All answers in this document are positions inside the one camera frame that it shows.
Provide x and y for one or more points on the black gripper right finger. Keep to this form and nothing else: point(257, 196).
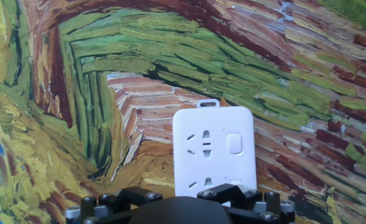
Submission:
point(254, 208)

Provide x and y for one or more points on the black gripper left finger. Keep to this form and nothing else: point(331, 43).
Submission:
point(114, 207)

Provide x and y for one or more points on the white four-button power strip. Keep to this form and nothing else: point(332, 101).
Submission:
point(214, 165)

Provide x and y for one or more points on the Van Gogh painting cloth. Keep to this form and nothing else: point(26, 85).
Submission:
point(201, 62)

